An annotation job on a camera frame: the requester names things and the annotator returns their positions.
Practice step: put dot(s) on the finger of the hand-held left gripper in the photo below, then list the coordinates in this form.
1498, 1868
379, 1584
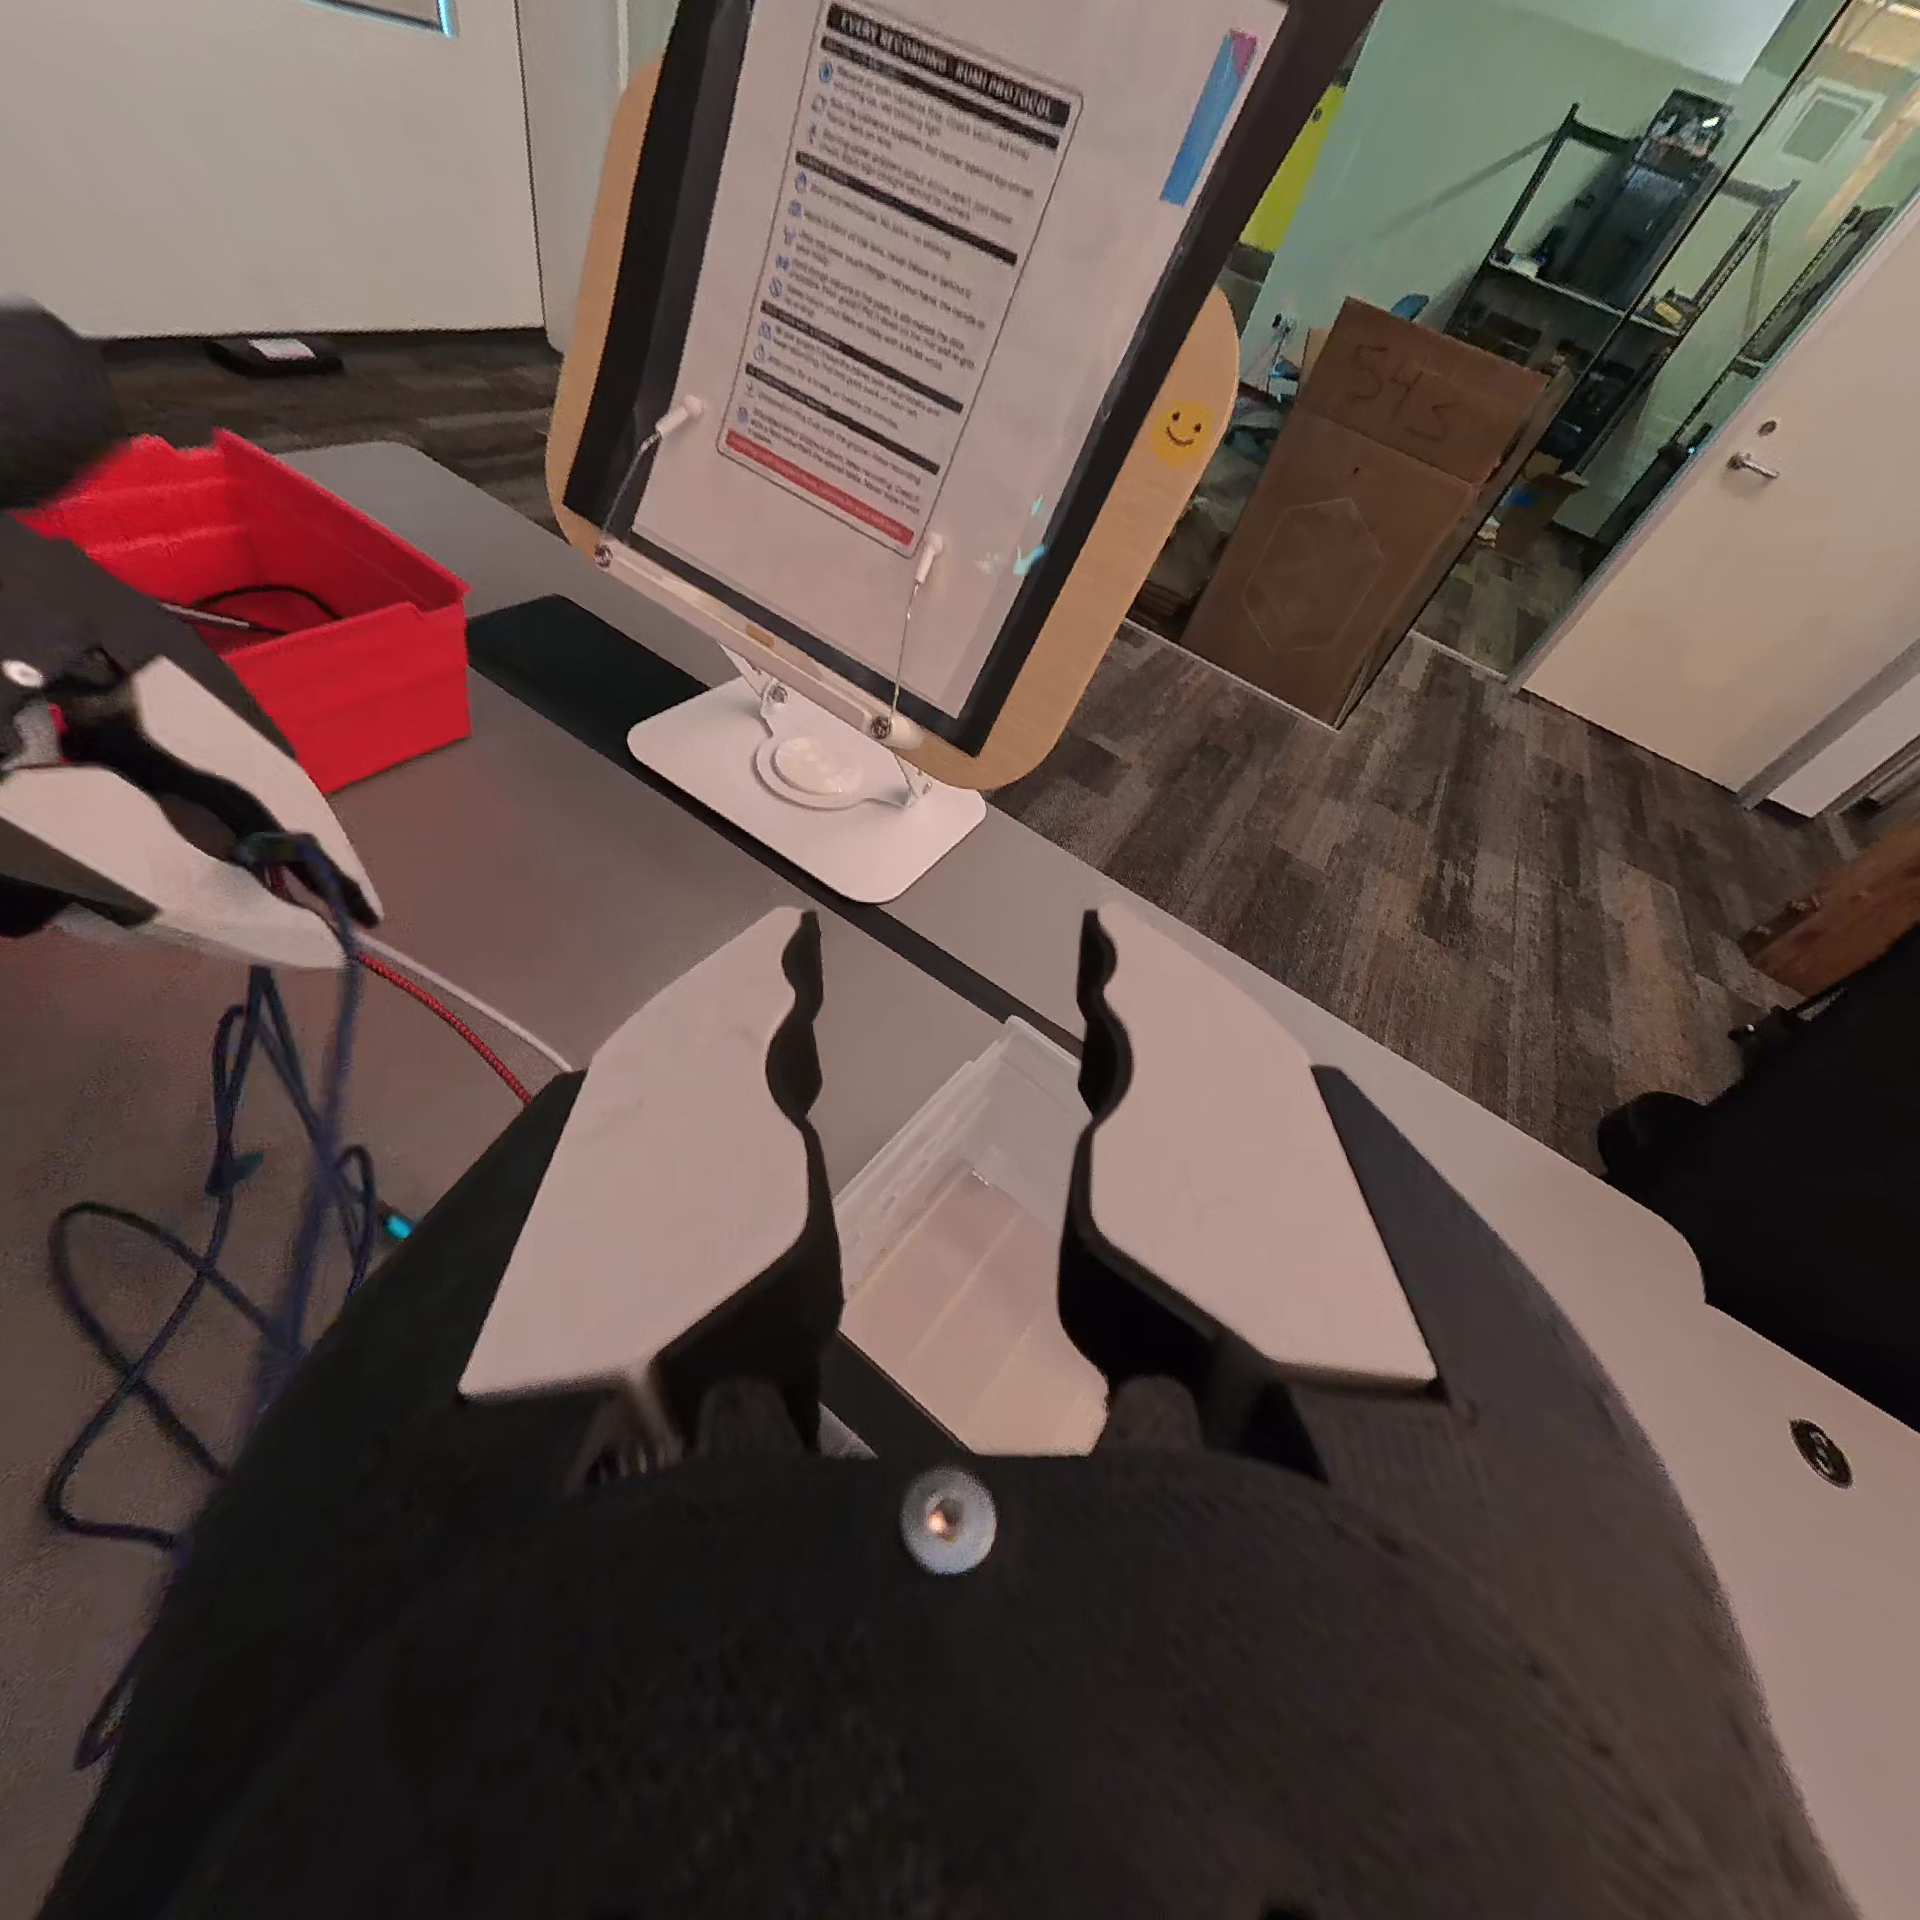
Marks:
224, 743
135, 848

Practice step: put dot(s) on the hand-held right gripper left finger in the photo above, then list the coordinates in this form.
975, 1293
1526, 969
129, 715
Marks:
662, 1184

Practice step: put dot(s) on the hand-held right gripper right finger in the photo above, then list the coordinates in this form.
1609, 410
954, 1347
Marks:
1243, 1201

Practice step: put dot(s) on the red plastic bin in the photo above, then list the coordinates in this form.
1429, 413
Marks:
359, 675

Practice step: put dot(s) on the clear plastic bin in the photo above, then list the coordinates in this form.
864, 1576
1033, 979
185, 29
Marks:
960, 1290

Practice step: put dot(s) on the white tablet stand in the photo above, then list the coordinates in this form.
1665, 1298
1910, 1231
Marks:
840, 840

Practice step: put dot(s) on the black mesh chair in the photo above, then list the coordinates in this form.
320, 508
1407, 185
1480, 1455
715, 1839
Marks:
1786, 1215

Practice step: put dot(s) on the metal desk grommet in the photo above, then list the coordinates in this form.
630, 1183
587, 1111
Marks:
1819, 1451

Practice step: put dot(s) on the large cardboard box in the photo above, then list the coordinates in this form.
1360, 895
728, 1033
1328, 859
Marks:
1349, 523

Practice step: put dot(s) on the white door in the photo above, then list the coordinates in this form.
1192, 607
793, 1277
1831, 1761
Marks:
1723, 600

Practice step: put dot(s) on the wooden sign board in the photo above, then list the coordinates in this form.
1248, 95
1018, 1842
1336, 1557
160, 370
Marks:
901, 299

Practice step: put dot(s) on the black metal storage rack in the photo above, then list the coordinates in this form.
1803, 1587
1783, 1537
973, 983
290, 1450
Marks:
1642, 211

